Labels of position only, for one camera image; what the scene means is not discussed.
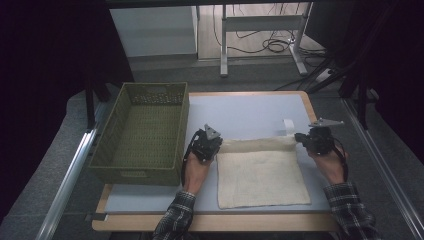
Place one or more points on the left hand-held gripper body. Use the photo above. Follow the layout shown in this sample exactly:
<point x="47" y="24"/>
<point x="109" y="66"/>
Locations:
<point x="204" y="146"/>

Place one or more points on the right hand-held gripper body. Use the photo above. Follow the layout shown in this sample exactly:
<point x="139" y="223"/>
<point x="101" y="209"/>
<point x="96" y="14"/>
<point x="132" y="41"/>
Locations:
<point x="321" y="141"/>

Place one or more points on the cream printed cloth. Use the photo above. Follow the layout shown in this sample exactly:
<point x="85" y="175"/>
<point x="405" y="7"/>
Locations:
<point x="263" y="176"/>

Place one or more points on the olive green plastic basket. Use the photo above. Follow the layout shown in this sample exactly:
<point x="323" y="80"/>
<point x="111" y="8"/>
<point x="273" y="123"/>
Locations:
<point x="146" y="136"/>

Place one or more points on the person's right hand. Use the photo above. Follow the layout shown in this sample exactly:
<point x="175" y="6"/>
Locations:
<point x="333" y="166"/>

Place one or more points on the person's left hand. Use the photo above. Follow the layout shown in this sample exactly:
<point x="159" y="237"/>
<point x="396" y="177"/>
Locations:
<point x="195" y="175"/>

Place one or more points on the pale grey foam mat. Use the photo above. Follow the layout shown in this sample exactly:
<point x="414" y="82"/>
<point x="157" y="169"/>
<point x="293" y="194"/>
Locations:
<point x="246" y="113"/>

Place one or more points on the black stand leg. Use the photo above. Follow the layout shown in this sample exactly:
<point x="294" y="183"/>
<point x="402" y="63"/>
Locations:
<point x="362" y="106"/>
<point x="90" y="106"/>

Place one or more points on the white power strip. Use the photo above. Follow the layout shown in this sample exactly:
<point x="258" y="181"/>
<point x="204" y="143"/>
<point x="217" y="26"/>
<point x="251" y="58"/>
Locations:
<point x="324" y="75"/>

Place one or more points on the dark curtain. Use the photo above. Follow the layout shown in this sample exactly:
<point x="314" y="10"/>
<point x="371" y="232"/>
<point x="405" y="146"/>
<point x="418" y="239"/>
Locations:
<point x="396" y="66"/>
<point x="43" y="83"/>

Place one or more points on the white cabinet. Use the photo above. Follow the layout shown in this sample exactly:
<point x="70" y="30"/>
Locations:
<point x="153" y="31"/>

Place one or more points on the black tape piece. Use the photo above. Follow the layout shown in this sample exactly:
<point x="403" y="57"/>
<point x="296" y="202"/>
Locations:
<point x="96" y="217"/>

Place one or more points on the aluminium rail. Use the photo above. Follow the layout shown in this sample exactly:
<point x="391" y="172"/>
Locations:
<point x="383" y="166"/>
<point x="68" y="183"/>

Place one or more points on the white metal desk frame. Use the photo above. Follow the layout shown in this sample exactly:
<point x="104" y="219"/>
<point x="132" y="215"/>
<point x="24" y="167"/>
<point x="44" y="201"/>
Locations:
<point x="263" y="23"/>

